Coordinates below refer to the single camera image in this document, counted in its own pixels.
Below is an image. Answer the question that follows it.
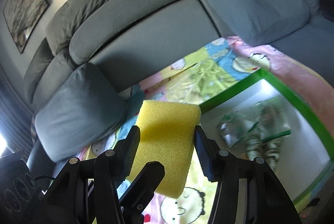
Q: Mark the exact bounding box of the clear green tea bag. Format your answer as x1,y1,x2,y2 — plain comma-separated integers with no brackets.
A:
251,97,291,142
216,111,258,148

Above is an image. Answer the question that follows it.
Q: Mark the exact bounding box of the yellow green sponge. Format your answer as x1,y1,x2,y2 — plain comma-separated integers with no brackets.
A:
127,100,201,199

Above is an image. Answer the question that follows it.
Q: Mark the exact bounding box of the green cloth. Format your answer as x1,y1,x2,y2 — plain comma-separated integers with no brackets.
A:
246,135,283,171

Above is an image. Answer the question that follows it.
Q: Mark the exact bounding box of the green white cardboard box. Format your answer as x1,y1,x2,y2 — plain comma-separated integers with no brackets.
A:
200,69,333,210

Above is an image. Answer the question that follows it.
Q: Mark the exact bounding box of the grey textured pillow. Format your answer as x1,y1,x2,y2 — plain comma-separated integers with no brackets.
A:
34,63,127,162

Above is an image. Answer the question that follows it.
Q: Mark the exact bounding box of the colourful cartoon bedsheet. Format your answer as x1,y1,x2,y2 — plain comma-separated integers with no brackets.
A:
78,35,334,224

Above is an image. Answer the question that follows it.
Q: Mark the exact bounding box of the blue-grey large pillow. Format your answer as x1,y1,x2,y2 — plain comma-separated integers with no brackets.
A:
207,0,319,47

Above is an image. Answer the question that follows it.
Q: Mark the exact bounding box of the grey sofa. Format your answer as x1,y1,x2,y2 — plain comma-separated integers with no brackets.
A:
23,0,334,167

